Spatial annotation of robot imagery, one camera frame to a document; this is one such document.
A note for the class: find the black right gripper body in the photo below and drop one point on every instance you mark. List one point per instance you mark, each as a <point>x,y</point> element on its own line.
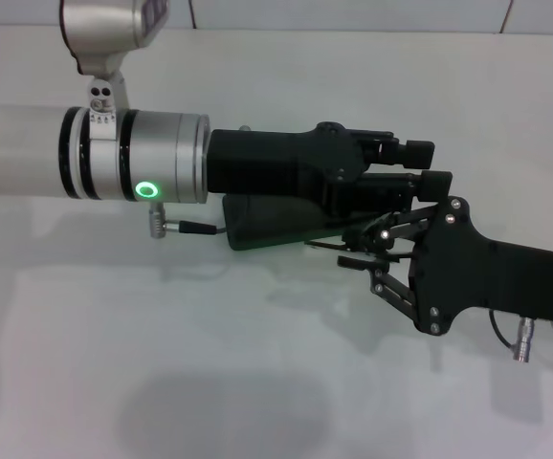
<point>477,277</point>

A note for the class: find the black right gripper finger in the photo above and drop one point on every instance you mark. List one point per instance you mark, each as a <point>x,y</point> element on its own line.
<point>358,261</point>
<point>434,185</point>
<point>401,229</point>
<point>417,153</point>

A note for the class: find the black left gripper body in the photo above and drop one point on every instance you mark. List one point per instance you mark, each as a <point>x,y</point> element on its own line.
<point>267,162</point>

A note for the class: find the black glasses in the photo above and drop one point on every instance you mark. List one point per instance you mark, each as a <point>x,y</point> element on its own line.
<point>326,246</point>

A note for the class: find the green glasses case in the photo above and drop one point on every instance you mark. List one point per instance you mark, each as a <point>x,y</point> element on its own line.
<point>267,225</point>

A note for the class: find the small silver connector stub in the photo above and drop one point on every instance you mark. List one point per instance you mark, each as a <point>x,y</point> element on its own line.
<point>245,128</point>

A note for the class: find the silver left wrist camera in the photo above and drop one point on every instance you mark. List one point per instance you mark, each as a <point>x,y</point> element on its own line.
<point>104,28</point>

